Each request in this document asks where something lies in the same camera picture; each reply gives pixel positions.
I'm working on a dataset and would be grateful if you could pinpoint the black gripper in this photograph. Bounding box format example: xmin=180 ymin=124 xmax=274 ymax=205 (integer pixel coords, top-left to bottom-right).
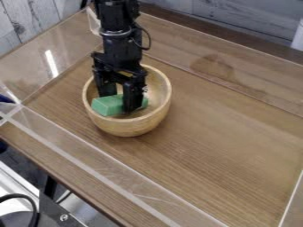
xmin=91 ymin=28 xmax=148 ymax=113

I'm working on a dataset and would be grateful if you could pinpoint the green rectangular block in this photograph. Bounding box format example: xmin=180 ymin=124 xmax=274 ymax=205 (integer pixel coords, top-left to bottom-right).
xmin=89 ymin=93 xmax=151 ymax=117

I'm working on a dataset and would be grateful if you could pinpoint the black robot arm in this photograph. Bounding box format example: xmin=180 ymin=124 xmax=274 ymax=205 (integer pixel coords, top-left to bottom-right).
xmin=91 ymin=0 xmax=152 ymax=113

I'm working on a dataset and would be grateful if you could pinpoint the brown wooden bowl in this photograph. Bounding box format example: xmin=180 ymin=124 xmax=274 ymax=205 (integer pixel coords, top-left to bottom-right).
xmin=81 ymin=64 xmax=172 ymax=137

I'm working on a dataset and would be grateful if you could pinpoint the black metal table leg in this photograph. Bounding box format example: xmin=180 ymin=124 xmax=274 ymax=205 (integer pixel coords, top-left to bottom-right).
xmin=44 ymin=176 xmax=57 ymax=199

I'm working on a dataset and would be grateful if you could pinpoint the clear acrylic corner bracket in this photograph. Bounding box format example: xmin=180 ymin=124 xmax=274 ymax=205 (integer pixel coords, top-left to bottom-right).
xmin=87 ymin=7 xmax=100 ymax=36

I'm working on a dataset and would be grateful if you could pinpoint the clear acrylic tray wall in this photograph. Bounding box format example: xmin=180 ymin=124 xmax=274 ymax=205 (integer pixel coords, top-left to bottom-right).
xmin=0 ymin=12 xmax=303 ymax=227

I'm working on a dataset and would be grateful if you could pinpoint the grey metal bracket with screw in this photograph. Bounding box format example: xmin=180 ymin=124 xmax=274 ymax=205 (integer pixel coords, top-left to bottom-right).
xmin=37 ymin=194 xmax=88 ymax=227

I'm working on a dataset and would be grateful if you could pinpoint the black cable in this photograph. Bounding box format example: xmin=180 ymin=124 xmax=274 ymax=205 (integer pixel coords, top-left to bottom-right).
xmin=0 ymin=192 xmax=43 ymax=227

